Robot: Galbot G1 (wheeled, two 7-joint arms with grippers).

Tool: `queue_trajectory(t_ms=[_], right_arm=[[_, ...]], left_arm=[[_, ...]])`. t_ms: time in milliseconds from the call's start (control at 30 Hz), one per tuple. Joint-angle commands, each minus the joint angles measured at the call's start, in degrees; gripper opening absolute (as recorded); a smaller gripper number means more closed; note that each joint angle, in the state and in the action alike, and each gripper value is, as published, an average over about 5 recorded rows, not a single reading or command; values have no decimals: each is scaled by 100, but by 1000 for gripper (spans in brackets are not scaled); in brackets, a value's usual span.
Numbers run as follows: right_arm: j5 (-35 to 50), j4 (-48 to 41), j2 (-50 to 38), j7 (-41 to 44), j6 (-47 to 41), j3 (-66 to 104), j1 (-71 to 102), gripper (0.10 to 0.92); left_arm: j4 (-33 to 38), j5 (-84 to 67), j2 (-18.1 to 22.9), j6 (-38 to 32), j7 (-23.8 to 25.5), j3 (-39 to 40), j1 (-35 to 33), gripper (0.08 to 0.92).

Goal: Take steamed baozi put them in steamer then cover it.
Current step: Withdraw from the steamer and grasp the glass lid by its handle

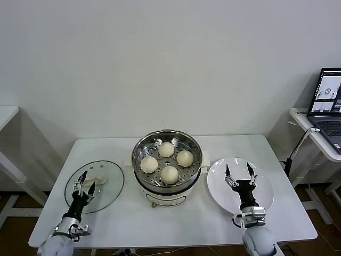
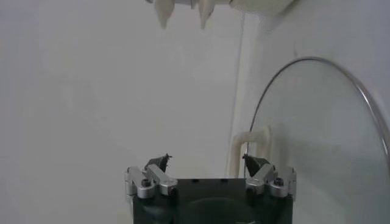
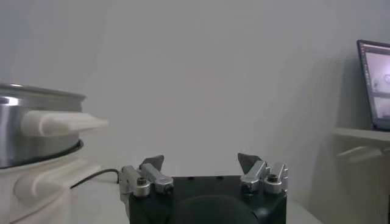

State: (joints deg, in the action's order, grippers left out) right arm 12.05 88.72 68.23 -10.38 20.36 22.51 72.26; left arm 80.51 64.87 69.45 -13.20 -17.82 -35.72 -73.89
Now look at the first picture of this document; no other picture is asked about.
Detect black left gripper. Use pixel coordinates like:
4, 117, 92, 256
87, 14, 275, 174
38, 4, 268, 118
66, 171, 96, 221

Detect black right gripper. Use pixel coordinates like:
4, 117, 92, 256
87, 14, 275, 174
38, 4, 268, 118
224, 162, 258, 207

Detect round glass pot lid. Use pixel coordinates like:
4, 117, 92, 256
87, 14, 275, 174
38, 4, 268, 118
64, 159, 125, 214

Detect white steamed baozi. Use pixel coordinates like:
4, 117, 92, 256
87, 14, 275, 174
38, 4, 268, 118
160, 165, 180, 185
140, 156, 158, 173
159, 142, 175, 158
176, 150, 194, 168

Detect stainless steel steamer basket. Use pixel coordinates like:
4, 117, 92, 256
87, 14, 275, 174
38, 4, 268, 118
132, 130, 203, 189

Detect round white plate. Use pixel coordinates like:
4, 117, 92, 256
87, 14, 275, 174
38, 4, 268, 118
207, 157, 275, 218

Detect black plug adapter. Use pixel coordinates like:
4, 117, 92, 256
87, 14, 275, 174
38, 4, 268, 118
279, 157, 293, 174

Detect cream electric cooking pot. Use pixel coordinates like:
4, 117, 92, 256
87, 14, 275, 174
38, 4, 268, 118
124, 150, 211, 209

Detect white side table with laptop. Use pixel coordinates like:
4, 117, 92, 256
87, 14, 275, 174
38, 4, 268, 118
289, 108, 341, 225

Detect grey open laptop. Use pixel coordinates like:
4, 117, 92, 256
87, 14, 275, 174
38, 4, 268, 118
306, 68, 341, 155

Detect empty white side table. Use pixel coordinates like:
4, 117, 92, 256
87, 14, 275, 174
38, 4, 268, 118
0, 106, 48, 222

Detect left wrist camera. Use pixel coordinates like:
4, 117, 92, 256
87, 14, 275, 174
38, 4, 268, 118
69, 223, 92, 241

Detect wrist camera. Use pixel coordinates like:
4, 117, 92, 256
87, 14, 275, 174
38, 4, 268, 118
69, 223, 92, 241
231, 206, 267, 229

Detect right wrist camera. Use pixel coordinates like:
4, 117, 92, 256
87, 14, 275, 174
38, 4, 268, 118
231, 206, 267, 229

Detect white laptop cable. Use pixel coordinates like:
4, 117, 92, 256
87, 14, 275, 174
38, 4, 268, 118
290, 127, 321, 161

